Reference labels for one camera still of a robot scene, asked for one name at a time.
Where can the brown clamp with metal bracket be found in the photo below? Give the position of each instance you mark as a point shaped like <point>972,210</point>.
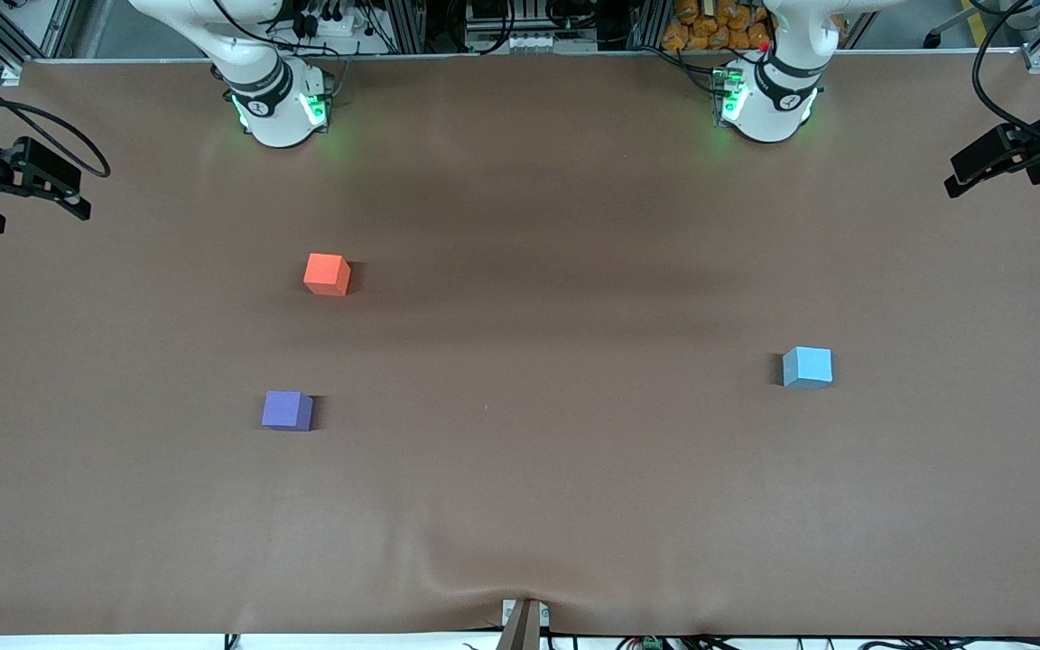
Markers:
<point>524,627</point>

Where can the light blue foam block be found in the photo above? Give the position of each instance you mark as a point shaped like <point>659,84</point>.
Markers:
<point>807,368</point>

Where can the aluminium frame post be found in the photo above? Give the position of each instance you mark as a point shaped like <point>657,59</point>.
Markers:
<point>403,27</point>
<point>648,23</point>

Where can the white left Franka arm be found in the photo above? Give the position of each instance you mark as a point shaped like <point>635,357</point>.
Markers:
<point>768,108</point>

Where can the green plug connector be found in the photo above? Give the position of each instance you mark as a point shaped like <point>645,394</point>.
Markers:
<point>651,644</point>

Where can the orange bags pile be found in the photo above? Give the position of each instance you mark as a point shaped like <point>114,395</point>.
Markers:
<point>710,23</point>

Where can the purple foam block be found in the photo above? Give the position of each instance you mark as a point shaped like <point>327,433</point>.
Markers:
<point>286,411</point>

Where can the white power strip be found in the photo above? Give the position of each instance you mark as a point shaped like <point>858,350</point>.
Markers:
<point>339,27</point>

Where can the brown table cover sheet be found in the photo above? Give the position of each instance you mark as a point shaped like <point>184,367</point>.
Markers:
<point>520,469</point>

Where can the orange foam block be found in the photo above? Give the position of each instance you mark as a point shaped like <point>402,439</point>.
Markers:
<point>326,273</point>

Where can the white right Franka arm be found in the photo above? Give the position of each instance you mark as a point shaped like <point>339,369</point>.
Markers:
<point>276,113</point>

